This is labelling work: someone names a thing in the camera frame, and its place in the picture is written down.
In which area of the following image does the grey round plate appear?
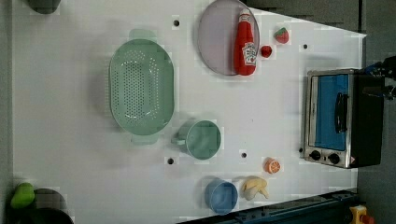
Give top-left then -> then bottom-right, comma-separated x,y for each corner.
197,0 -> 260,76

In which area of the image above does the toy orange slice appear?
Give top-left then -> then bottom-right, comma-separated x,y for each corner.
264,159 -> 281,174

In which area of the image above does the yellow red emergency button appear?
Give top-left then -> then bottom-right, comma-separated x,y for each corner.
349,205 -> 375,224

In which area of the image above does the green toy pear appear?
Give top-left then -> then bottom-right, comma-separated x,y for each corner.
10,183 -> 35,209

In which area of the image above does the red felt ketchup bottle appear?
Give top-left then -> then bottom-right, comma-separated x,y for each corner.
233,9 -> 256,76

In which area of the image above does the blue cup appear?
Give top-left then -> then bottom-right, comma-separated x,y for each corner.
205,178 -> 238,216

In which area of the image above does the black round cup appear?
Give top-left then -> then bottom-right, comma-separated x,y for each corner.
20,189 -> 75,224

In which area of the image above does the green oval colander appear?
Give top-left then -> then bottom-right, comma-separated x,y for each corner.
108,29 -> 175,146

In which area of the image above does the dark grey cup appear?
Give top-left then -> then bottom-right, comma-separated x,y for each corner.
28,0 -> 62,14

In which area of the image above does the toy strawberry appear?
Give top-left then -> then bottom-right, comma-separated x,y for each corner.
274,27 -> 290,44

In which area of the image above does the green mug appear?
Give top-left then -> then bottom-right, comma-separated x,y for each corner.
171,119 -> 221,161

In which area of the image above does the silver black toaster oven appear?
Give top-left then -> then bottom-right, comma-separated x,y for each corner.
303,69 -> 385,169

